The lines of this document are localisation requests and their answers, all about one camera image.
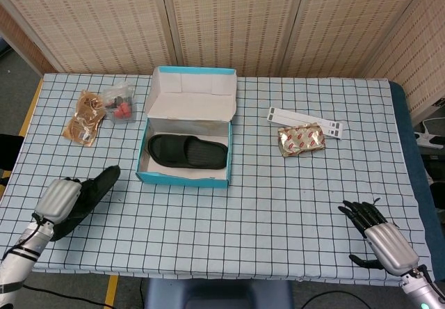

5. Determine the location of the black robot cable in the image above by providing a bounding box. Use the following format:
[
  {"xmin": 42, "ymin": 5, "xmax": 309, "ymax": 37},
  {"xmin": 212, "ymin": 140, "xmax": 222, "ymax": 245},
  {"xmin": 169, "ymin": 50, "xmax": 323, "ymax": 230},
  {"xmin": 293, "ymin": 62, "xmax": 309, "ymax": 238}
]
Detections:
[
  {"xmin": 0, "ymin": 214, "xmax": 147, "ymax": 309},
  {"xmin": 410, "ymin": 265, "xmax": 435, "ymax": 285}
]

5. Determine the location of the blue cardboard shoe box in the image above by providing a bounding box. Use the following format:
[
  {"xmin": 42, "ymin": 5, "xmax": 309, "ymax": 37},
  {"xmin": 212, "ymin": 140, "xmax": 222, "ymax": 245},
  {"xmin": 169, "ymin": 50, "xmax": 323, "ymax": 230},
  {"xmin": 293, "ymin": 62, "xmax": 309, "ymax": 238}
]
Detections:
[{"xmin": 134, "ymin": 65, "xmax": 238, "ymax": 188}]

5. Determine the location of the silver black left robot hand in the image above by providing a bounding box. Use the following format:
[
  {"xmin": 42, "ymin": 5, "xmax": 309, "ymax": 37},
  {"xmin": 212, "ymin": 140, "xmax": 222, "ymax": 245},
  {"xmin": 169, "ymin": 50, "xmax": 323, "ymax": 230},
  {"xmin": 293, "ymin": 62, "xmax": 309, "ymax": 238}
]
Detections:
[{"xmin": 34, "ymin": 178, "xmax": 84, "ymax": 225}]

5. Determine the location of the blue stool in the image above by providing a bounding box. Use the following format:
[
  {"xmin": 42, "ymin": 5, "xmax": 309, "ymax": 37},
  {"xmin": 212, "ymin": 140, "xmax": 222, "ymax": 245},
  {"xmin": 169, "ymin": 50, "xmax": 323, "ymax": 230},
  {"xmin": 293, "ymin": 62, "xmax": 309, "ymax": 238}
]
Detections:
[{"xmin": 144, "ymin": 277, "xmax": 295, "ymax": 309}]

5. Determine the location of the black floor cable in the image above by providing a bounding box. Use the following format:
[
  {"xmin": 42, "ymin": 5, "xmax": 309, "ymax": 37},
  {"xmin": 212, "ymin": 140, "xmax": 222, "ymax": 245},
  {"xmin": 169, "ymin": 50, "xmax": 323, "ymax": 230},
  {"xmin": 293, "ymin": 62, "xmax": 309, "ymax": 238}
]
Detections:
[{"xmin": 305, "ymin": 290, "xmax": 404, "ymax": 309}]

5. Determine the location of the woven folding screen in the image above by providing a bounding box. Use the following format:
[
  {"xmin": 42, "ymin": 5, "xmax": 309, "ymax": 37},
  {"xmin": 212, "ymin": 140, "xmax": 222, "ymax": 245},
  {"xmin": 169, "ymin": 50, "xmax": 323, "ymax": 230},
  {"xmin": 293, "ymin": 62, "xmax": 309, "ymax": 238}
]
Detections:
[{"xmin": 0, "ymin": 0, "xmax": 445, "ymax": 125}]

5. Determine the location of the clear bag with red pieces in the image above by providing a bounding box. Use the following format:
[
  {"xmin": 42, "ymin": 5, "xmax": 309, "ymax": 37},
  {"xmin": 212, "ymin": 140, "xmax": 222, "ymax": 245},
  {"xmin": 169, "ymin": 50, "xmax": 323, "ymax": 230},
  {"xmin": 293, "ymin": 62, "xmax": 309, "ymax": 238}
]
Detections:
[{"xmin": 102, "ymin": 81, "xmax": 137, "ymax": 125}]

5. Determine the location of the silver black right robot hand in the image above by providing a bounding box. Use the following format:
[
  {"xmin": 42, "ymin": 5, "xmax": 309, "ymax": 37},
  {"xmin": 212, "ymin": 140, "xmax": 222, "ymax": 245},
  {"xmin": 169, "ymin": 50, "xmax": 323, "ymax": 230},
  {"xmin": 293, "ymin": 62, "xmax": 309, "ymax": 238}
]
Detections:
[{"xmin": 339, "ymin": 199, "xmax": 420, "ymax": 277}]

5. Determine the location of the white plastic strip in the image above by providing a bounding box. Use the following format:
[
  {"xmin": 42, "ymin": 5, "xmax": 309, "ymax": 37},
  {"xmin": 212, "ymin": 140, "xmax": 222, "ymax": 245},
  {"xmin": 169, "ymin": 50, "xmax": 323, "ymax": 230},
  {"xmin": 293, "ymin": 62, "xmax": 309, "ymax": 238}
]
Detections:
[{"xmin": 266, "ymin": 106, "xmax": 344, "ymax": 139}]

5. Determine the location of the dark equipment on floor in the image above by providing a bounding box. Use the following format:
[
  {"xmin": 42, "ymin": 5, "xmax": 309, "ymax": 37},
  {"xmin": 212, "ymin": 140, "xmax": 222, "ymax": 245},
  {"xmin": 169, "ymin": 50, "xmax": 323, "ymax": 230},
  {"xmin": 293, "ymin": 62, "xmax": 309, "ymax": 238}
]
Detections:
[{"xmin": 422, "ymin": 154, "xmax": 445, "ymax": 212}]

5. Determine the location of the blue checked tablecloth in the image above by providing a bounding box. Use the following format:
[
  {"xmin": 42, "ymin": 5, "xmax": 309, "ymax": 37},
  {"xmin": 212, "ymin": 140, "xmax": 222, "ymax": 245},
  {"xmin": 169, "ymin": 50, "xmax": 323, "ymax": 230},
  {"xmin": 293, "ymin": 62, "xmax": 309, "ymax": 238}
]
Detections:
[{"xmin": 0, "ymin": 73, "xmax": 435, "ymax": 284}]

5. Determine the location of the white floor device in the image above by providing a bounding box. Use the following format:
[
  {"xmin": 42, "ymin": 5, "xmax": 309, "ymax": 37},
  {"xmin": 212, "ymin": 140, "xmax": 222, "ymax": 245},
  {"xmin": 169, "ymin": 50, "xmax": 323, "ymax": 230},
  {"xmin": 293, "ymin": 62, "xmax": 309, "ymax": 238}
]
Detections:
[{"xmin": 413, "ymin": 117, "xmax": 445, "ymax": 148}]

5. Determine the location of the dark blue table pad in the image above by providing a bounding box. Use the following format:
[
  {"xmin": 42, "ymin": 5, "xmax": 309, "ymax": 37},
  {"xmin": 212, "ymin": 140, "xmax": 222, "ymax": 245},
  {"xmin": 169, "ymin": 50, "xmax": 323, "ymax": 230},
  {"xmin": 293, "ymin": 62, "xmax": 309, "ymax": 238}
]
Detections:
[{"xmin": 387, "ymin": 80, "xmax": 445, "ymax": 271}]

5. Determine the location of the black slide slipper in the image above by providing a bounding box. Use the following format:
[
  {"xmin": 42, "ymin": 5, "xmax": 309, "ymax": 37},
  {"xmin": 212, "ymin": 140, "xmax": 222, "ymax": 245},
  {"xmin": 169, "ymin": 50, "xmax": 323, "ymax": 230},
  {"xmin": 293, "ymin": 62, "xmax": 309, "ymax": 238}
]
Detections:
[
  {"xmin": 147, "ymin": 133, "xmax": 229, "ymax": 171},
  {"xmin": 50, "ymin": 165, "xmax": 122, "ymax": 242}
]

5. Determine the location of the brown snack pouch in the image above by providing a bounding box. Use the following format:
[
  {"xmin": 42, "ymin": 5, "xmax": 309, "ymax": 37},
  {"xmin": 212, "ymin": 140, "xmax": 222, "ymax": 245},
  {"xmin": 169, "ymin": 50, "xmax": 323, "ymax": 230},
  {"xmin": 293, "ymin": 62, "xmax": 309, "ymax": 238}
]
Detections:
[{"xmin": 61, "ymin": 89, "xmax": 107, "ymax": 147}]

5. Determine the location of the gold foil packet red print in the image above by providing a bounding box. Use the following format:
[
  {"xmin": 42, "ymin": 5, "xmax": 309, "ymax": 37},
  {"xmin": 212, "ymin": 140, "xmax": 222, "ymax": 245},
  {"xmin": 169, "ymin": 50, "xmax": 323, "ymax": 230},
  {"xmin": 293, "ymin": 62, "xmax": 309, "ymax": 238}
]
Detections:
[{"xmin": 277, "ymin": 122, "xmax": 327, "ymax": 157}]

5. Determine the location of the black object beside table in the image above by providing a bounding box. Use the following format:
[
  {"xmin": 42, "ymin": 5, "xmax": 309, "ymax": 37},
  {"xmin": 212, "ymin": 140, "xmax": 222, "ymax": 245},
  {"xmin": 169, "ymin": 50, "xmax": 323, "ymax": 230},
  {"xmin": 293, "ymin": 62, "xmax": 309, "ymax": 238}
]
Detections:
[{"xmin": 0, "ymin": 133, "xmax": 25, "ymax": 171}]

